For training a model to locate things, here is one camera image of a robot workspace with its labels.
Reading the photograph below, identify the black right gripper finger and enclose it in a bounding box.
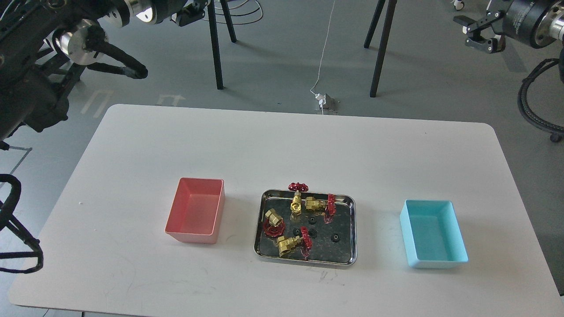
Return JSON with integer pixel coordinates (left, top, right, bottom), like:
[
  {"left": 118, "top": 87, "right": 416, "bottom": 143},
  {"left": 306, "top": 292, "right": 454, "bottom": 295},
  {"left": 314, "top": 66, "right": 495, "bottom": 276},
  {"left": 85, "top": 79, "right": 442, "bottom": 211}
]
[{"left": 453, "top": 11, "right": 505, "bottom": 54}]

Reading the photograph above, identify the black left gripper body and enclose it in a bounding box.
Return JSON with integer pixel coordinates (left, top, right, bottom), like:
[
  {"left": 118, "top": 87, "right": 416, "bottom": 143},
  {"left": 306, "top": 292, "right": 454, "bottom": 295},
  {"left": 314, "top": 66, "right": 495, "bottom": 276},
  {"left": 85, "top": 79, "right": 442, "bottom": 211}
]
[{"left": 171, "top": 0, "right": 209, "bottom": 27}]

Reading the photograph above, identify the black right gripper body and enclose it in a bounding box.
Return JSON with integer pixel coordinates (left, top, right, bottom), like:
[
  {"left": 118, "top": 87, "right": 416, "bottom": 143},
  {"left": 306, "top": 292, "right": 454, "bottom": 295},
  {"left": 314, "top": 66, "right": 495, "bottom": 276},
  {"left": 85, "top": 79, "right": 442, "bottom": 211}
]
[{"left": 486, "top": 9, "right": 513, "bottom": 41}]

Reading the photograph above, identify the brass valve red handle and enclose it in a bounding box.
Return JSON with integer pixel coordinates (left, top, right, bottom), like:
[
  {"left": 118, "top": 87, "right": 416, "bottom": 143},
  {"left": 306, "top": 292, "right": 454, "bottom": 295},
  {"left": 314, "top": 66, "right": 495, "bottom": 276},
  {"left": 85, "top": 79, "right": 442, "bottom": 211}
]
[
  {"left": 288, "top": 182, "right": 309, "bottom": 216},
  {"left": 263, "top": 208, "right": 286, "bottom": 238},
  {"left": 305, "top": 193, "right": 337, "bottom": 224},
  {"left": 276, "top": 225, "right": 313, "bottom": 258}
]

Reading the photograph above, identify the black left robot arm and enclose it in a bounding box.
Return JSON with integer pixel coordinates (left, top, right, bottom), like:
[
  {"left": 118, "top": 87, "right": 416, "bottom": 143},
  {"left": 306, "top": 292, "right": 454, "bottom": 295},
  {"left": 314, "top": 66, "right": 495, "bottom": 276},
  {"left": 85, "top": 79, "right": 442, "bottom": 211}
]
[{"left": 0, "top": 0, "right": 210, "bottom": 140}]

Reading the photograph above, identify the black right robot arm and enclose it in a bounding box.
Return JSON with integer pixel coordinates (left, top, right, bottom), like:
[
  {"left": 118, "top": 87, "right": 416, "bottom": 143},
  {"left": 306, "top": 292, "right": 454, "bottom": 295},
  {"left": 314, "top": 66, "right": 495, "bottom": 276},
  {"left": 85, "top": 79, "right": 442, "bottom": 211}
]
[{"left": 453, "top": 0, "right": 564, "bottom": 54}]

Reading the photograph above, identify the pink plastic box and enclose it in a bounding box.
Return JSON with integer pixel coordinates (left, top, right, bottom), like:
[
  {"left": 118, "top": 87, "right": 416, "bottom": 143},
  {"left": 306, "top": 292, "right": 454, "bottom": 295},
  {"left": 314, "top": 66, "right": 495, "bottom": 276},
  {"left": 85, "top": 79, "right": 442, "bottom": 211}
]
[{"left": 165, "top": 178, "right": 225, "bottom": 243}]

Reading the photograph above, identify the blue plastic box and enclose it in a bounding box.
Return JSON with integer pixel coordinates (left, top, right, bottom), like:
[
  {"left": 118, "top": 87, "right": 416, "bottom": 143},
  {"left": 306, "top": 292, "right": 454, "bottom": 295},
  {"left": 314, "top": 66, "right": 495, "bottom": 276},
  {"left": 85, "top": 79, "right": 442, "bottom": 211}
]
[{"left": 400, "top": 200, "right": 468, "bottom": 269}]

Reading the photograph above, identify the small black gear middle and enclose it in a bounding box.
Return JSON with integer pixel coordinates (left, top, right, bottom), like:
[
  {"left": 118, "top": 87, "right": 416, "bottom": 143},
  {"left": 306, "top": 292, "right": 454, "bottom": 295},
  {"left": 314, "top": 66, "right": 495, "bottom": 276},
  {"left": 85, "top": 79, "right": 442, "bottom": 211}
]
[{"left": 308, "top": 228, "right": 318, "bottom": 239}]

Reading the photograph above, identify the black stand leg left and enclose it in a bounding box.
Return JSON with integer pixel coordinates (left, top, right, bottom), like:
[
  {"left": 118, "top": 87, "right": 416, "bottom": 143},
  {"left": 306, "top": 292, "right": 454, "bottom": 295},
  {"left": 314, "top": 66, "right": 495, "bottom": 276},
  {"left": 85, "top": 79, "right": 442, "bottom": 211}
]
[{"left": 206, "top": 0, "right": 237, "bottom": 90}]

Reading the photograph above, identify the black stand leg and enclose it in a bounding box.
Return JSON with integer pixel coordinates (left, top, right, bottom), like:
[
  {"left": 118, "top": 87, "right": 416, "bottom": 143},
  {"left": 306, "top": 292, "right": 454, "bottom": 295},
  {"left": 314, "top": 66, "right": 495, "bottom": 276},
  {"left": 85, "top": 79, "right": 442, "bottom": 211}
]
[
  {"left": 206, "top": 0, "right": 237, "bottom": 90},
  {"left": 364, "top": 0, "right": 397, "bottom": 98}
]

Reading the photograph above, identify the black stand leg right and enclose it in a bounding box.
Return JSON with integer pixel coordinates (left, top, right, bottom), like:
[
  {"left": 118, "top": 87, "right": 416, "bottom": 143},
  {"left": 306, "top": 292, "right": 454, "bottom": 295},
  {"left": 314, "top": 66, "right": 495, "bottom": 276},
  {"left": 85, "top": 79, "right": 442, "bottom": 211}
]
[{"left": 364, "top": 0, "right": 397, "bottom": 98}]

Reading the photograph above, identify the floor power socket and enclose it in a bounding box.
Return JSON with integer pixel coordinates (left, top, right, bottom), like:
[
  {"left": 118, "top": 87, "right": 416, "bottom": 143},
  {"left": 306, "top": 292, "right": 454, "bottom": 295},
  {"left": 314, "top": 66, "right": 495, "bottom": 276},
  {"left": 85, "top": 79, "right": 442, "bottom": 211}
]
[{"left": 314, "top": 93, "right": 338, "bottom": 115}]

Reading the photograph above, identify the metal tray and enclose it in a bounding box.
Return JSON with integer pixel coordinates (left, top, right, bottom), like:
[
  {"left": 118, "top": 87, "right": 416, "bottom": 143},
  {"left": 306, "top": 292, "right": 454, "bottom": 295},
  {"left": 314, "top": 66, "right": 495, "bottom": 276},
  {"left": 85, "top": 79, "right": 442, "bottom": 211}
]
[{"left": 254, "top": 189, "right": 356, "bottom": 265}]

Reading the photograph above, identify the black corrugated cable hose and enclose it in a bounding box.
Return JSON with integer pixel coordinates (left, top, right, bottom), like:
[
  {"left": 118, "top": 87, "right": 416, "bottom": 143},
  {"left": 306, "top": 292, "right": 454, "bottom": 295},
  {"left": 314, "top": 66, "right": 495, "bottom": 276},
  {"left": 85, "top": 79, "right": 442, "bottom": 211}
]
[{"left": 517, "top": 58, "right": 564, "bottom": 142}]

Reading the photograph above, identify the white cable on floor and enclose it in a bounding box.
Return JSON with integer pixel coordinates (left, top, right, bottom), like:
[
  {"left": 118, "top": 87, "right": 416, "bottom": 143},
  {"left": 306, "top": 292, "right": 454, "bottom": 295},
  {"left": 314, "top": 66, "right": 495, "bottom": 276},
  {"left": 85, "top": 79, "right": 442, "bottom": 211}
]
[{"left": 310, "top": 0, "right": 336, "bottom": 115}]

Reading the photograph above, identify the brass valve red handle top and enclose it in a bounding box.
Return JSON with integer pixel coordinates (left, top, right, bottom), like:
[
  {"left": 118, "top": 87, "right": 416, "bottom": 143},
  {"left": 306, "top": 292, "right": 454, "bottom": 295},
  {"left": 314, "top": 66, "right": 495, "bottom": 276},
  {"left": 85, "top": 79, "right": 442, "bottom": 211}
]
[{"left": 288, "top": 182, "right": 309, "bottom": 216}]

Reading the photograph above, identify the brass valve red handle bottom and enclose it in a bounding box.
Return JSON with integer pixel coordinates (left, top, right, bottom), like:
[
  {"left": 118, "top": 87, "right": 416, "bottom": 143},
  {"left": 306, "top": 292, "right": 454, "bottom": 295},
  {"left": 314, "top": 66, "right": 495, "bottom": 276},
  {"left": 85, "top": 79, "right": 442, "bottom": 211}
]
[{"left": 276, "top": 225, "right": 313, "bottom": 258}]

